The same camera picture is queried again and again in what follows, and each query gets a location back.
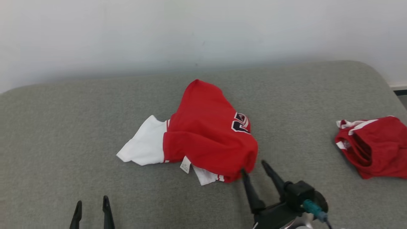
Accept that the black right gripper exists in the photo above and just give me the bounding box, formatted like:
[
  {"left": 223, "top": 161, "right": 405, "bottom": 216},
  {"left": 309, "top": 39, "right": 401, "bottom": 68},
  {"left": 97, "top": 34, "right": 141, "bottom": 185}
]
[{"left": 242, "top": 160, "right": 306, "bottom": 229}]

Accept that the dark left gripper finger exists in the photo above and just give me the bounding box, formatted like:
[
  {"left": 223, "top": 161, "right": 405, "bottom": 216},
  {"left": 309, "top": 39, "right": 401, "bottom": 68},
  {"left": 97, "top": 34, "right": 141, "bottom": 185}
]
[
  {"left": 102, "top": 196, "right": 115, "bottom": 229},
  {"left": 69, "top": 200, "right": 82, "bottom": 229}
]

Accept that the red white basketball jersey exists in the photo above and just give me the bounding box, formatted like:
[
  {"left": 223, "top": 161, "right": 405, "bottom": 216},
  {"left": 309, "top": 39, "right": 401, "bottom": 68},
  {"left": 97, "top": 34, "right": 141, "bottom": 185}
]
[{"left": 116, "top": 79, "right": 259, "bottom": 186}]

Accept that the red shorts white trim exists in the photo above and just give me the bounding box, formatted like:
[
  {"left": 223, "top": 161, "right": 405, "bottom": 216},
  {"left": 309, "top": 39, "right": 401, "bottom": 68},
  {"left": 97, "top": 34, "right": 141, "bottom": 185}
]
[{"left": 335, "top": 116, "right": 407, "bottom": 179}]

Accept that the grey fabric sofa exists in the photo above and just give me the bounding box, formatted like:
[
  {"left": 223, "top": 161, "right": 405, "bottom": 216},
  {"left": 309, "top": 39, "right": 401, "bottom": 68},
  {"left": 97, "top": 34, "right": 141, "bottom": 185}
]
[{"left": 0, "top": 60, "right": 407, "bottom": 229}]

